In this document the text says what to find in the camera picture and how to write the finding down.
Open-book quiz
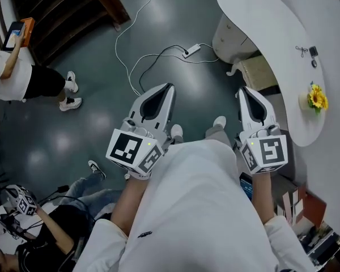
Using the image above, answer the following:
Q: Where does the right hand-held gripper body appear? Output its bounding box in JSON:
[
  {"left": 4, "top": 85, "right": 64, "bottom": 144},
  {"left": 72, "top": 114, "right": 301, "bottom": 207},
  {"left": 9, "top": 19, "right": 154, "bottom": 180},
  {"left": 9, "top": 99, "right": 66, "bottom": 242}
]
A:
[{"left": 234, "top": 114, "right": 289, "bottom": 176}]

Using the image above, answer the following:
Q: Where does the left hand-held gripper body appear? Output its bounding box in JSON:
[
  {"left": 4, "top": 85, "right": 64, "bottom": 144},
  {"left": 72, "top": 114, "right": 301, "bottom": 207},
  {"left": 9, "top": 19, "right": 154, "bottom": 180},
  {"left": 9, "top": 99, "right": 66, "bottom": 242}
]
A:
[{"left": 105, "top": 110, "right": 171, "bottom": 181}]

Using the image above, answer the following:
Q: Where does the person's right forearm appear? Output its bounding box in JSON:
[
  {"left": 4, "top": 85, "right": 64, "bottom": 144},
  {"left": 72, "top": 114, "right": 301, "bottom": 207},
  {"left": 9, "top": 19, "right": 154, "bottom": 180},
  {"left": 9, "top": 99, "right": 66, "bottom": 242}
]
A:
[{"left": 250, "top": 171, "right": 276, "bottom": 226}]

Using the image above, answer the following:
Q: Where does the person's left forearm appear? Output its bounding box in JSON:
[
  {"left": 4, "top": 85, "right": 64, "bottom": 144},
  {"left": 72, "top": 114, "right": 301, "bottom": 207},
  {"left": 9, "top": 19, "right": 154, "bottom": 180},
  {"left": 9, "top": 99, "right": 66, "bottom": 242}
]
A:
[{"left": 109, "top": 173, "right": 154, "bottom": 237}]

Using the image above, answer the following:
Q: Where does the white dressing table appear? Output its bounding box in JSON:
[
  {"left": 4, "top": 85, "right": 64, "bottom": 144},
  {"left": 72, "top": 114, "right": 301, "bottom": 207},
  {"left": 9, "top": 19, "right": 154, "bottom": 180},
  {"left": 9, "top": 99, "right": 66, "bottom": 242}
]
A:
[{"left": 211, "top": 0, "right": 327, "bottom": 148}]

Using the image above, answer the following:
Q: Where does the person's right white shoe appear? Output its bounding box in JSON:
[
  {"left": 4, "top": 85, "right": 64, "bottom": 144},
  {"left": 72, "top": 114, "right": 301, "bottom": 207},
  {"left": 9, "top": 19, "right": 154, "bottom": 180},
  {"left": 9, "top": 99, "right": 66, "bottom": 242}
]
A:
[{"left": 212, "top": 115, "right": 227, "bottom": 129}]

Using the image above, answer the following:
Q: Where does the person's white shoe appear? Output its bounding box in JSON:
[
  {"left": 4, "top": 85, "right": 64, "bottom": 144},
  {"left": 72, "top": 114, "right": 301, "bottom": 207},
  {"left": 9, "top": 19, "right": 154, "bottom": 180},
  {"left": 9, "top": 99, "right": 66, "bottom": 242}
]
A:
[
  {"left": 169, "top": 124, "right": 184, "bottom": 141},
  {"left": 212, "top": 115, "right": 227, "bottom": 129}
]

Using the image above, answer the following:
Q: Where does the person's left white shoe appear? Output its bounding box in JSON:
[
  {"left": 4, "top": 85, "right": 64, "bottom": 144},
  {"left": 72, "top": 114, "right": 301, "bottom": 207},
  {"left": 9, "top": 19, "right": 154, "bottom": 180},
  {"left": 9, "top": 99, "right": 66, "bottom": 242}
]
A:
[{"left": 169, "top": 124, "right": 184, "bottom": 141}]

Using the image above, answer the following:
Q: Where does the person's grey trouser leg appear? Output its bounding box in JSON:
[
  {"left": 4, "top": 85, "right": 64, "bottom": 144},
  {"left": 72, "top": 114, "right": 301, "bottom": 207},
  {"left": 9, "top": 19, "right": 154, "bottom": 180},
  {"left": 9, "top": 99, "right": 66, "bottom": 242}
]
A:
[{"left": 205, "top": 123, "right": 233, "bottom": 150}]

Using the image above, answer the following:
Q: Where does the blue box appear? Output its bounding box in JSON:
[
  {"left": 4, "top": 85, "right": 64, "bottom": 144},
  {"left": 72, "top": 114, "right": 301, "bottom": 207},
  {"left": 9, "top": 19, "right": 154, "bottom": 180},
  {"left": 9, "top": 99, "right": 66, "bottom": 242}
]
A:
[{"left": 239, "top": 172, "right": 254, "bottom": 201}]

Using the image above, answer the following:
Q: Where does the sunflower bouquet in vase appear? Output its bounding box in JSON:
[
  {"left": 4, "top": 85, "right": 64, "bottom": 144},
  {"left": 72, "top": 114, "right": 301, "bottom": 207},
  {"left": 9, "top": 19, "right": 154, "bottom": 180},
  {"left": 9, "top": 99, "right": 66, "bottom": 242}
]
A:
[{"left": 298, "top": 80, "right": 329, "bottom": 115}]

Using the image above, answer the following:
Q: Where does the white power strip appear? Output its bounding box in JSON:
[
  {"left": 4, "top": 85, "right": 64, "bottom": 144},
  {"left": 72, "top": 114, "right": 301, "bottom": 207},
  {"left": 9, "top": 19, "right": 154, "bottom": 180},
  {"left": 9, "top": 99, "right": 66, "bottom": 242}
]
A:
[{"left": 181, "top": 44, "right": 202, "bottom": 60}]

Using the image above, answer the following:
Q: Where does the red brown cardboard box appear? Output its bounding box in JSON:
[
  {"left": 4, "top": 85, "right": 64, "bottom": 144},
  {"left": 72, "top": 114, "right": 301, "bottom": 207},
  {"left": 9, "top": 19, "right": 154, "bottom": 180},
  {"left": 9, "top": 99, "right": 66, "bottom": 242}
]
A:
[{"left": 277, "top": 185, "right": 328, "bottom": 230}]

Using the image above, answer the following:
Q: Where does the person's white shirt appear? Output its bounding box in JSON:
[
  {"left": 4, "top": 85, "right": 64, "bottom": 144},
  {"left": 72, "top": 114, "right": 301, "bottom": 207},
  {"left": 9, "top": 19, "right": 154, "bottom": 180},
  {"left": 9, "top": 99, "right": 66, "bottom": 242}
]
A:
[{"left": 73, "top": 139, "right": 317, "bottom": 272}]

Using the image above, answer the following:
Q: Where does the black microphone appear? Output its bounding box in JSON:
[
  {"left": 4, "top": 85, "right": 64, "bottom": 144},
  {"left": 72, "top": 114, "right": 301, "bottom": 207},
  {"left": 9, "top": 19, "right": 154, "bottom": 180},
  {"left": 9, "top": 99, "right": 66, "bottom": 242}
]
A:
[{"left": 37, "top": 184, "right": 71, "bottom": 207}]

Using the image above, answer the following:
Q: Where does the black equipment case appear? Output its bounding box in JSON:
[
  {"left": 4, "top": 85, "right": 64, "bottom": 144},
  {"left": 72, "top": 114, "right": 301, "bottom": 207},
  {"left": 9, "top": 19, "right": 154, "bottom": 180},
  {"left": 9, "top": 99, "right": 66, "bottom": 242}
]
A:
[{"left": 294, "top": 222, "right": 340, "bottom": 266}]

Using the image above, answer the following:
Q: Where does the dark wooden staircase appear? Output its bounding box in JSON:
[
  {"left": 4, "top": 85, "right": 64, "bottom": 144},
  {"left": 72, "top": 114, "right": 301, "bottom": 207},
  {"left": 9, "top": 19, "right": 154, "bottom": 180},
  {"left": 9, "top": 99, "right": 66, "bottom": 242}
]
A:
[{"left": 10, "top": 0, "right": 131, "bottom": 66}]

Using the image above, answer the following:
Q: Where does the tablet with orange case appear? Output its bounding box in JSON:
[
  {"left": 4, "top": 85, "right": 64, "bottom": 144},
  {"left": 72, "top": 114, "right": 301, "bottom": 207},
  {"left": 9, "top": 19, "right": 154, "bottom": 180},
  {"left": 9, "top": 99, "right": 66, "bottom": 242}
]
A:
[{"left": 2, "top": 17, "right": 36, "bottom": 53}]

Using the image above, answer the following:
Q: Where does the white power strip cord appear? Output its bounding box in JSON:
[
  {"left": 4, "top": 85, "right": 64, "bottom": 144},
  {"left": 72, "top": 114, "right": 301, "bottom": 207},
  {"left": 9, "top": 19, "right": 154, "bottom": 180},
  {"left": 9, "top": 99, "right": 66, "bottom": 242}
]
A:
[{"left": 128, "top": 42, "right": 220, "bottom": 97}]

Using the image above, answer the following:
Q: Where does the black power cable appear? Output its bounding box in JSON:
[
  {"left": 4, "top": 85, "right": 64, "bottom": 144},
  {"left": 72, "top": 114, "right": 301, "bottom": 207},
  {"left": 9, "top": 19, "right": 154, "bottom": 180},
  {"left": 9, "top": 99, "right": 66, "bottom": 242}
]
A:
[{"left": 138, "top": 44, "right": 189, "bottom": 95}]

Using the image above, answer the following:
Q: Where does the long white cable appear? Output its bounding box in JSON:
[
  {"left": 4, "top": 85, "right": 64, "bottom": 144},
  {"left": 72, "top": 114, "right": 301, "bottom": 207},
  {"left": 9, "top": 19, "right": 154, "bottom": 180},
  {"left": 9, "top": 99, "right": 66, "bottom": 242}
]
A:
[{"left": 114, "top": 0, "right": 169, "bottom": 97}]

